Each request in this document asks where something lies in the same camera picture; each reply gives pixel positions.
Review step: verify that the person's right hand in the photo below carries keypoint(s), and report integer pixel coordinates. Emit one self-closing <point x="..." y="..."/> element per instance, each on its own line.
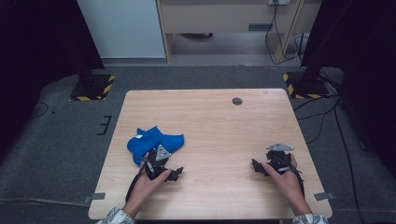
<point x="288" y="185"/>

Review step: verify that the black striped stand base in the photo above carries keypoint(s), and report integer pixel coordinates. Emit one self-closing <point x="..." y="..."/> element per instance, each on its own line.
<point x="306" y="85"/>
<point x="93" y="88"/>

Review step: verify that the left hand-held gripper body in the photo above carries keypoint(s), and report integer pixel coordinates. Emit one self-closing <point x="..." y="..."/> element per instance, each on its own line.
<point x="158" y="163"/>

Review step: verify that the white panel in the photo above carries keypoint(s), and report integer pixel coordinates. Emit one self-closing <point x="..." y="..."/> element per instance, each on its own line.
<point x="121" y="28"/>

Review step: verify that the person's left hand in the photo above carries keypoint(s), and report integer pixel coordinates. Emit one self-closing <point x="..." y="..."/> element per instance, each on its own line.
<point x="146" y="186"/>

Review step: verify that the blue cloth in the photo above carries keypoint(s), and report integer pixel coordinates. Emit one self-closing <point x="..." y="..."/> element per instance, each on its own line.
<point x="146" y="143"/>

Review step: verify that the white power strip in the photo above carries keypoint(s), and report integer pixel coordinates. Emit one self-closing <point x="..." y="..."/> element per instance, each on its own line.
<point x="279" y="2"/>

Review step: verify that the light wooden desk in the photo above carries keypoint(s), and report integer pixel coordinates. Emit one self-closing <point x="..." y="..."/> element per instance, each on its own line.
<point x="218" y="18"/>

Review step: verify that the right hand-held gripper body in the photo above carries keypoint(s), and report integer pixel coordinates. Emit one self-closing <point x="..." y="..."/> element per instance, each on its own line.
<point x="278" y="157"/>

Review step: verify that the grey round table grommet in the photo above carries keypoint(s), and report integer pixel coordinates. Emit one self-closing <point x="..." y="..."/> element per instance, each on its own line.
<point x="237" y="101"/>

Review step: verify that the black curtain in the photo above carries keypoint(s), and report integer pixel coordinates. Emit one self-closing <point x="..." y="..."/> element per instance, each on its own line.
<point x="37" y="46"/>
<point x="358" y="62"/>

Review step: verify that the grey tape strip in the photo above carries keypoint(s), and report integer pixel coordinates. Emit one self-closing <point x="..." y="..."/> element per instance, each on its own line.
<point x="324" y="196"/>
<point x="95" y="197"/>

